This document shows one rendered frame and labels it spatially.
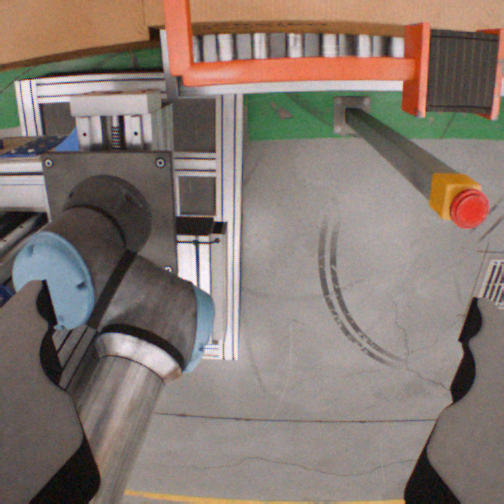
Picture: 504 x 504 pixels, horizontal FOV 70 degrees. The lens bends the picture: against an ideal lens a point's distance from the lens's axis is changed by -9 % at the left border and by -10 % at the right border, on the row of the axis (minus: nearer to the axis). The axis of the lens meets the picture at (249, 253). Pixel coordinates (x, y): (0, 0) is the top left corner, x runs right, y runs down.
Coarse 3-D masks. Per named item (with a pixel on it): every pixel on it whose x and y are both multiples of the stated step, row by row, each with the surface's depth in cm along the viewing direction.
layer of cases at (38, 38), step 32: (0, 0) 89; (64, 0) 90; (96, 0) 90; (128, 0) 90; (0, 32) 93; (32, 32) 93; (64, 32) 94; (96, 32) 94; (128, 32) 94; (0, 64) 97
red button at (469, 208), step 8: (464, 192) 61; (472, 192) 60; (480, 192) 60; (456, 200) 61; (464, 200) 61; (472, 200) 60; (480, 200) 60; (456, 208) 62; (464, 208) 61; (472, 208) 61; (480, 208) 61; (488, 208) 62; (456, 216) 62; (464, 216) 62; (472, 216) 62; (480, 216) 62; (456, 224) 63; (464, 224) 63; (472, 224) 62
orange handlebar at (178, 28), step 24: (168, 0) 31; (168, 24) 32; (168, 48) 33; (192, 48) 34; (192, 72) 34; (216, 72) 34; (240, 72) 34; (264, 72) 34; (288, 72) 34; (312, 72) 34; (336, 72) 34; (360, 72) 34; (384, 72) 34; (408, 72) 33
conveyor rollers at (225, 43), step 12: (192, 36) 94; (216, 36) 94; (228, 36) 94; (252, 36) 94; (264, 36) 93; (288, 36) 94; (300, 36) 93; (324, 36) 93; (336, 36) 93; (360, 36) 92; (372, 36) 92; (216, 48) 96; (228, 48) 95; (252, 48) 96; (264, 48) 95; (288, 48) 95; (300, 48) 94; (324, 48) 94; (336, 48) 94; (360, 48) 94; (372, 48) 94; (396, 48) 93
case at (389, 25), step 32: (160, 0) 56; (192, 0) 56; (224, 0) 56; (256, 0) 56; (288, 0) 56; (320, 0) 56; (352, 0) 55; (384, 0) 55; (416, 0) 55; (448, 0) 54; (480, 0) 53; (192, 32) 81; (224, 32) 86; (256, 32) 89; (288, 32) 89; (320, 32) 87; (352, 32) 83; (384, 32) 76
